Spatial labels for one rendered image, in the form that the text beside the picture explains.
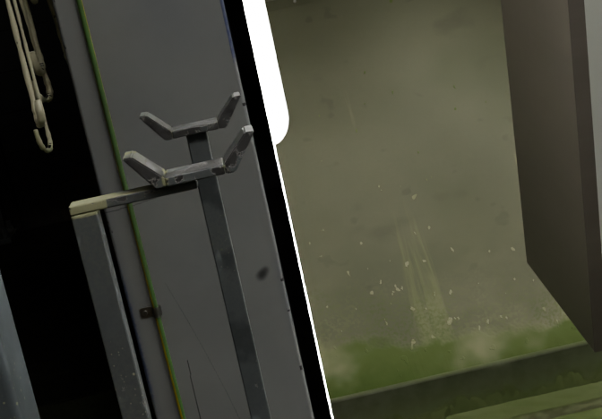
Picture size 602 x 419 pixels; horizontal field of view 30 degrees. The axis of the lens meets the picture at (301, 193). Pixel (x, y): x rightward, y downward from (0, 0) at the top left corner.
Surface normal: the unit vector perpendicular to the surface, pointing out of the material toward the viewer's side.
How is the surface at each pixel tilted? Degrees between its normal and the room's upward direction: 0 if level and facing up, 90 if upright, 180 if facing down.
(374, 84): 57
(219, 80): 90
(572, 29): 102
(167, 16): 90
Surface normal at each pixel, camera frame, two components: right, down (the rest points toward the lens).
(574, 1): 0.15, 0.38
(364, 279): -0.04, -0.37
